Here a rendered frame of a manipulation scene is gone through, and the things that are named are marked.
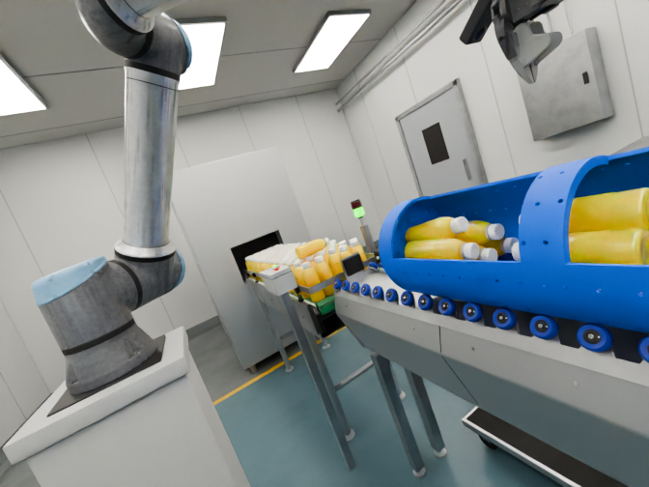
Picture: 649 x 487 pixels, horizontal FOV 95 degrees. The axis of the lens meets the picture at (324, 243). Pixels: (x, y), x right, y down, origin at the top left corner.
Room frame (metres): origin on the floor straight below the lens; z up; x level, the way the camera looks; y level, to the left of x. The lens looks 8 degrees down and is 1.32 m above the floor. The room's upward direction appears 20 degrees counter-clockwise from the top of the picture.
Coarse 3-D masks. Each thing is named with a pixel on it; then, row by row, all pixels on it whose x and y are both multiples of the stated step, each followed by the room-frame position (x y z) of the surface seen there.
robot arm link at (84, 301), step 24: (96, 264) 0.70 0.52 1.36; (120, 264) 0.78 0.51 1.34; (48, 288) 0.64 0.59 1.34; (72, 288) 0.65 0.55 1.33; (96, 288) 0.68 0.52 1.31; (120, 288) 0.73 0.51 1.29; (48, 312) 0.65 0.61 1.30; (72, 312) 0.65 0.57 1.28; (96, 312) 0.67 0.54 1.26; (120, 312) 0.71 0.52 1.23; (72, 336) 0.64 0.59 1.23; (96, 336) 0.66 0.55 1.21
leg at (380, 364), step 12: (372, 360) 1.22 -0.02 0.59; (384, 360) 1.19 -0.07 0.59; (384, 372) 1.19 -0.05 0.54; (384, 384) 1.18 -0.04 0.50; (396, 396) 1.19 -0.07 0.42; (396, 408) 1.18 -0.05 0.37; (396, 420) 1.20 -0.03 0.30; (408, 420) 1.20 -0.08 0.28; (408, 432) 1.19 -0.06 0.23; (408, 444) 1.18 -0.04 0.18; (408, 456) 1.21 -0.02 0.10; (420, 456) 1.20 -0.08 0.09; (420, 468) 1.19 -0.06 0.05
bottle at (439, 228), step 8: (448, 216) 0.76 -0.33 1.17; (424, 224) 0.81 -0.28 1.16; (432, 224) 0.78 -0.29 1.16; (440, 224) 0.75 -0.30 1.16; (448, 224) 0.74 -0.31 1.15; (408, 232) 0.86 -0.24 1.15; (416, 232) 0.83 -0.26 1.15; (424, 232) 0.80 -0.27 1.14; (432, 232) 0.77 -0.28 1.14; (440, 232) 0.75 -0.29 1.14; (448, 232) 0.74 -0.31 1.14; (456, 232) 0.73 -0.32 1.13; (408, 240) 0.86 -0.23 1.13
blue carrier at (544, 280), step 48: (480, 192) 0.75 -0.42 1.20; (528, 192) 0.50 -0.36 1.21; (576, 192) 0.60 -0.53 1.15; (384, 240) 0.82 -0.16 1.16; (528, 240) 0.46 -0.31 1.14; (432, 288) 0.71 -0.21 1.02; (480, 288) 0.57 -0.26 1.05; (528, 288) 0.48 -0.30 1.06; (576, 288) 0.41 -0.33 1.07; (624, 288) 0.36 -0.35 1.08
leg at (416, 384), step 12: (408, 372) 1.26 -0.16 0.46; (420, 384) 1.25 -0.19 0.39; (420, 396) 1.24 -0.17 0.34; (420, 408) 1.26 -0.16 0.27; (432, 408) 1.25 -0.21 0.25; (432, 420) 1.24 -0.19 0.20; (432, 432) 1.24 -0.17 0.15; (432, 444) 1.26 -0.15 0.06; (444, 444) 1.25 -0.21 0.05; (444, 456) 1.24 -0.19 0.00
